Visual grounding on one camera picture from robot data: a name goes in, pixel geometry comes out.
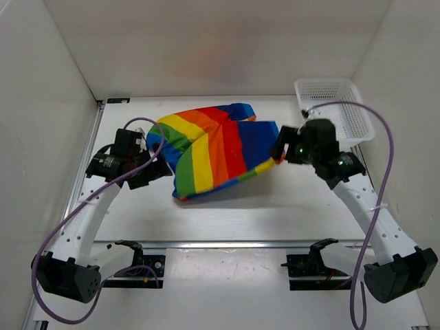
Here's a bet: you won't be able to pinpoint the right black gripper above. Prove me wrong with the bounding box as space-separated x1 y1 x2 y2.
269 126 319 166

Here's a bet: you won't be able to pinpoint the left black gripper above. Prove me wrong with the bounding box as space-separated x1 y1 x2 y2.
127 142 172 189

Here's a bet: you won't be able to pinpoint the rainbow striped shorts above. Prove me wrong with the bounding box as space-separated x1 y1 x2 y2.
146 103 279 201

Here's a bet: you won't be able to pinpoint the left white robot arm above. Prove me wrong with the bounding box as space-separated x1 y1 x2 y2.
31 129 172 303

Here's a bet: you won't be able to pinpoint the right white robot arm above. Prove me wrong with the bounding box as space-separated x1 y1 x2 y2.
270 119 438 303

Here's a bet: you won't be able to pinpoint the white plastic mesh basket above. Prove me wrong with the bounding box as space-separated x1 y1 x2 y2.
294 78 375 149

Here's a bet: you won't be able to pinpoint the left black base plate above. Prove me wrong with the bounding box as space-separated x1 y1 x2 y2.
104 250 166 289

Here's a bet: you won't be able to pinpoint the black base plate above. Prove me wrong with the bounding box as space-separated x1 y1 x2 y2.
280 254 351 292
104 250 166 289

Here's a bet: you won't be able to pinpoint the aluminium front rail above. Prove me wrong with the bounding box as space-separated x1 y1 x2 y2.
92 239 372 250

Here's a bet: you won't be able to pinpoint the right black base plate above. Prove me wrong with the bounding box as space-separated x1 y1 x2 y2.
280 254 351 292

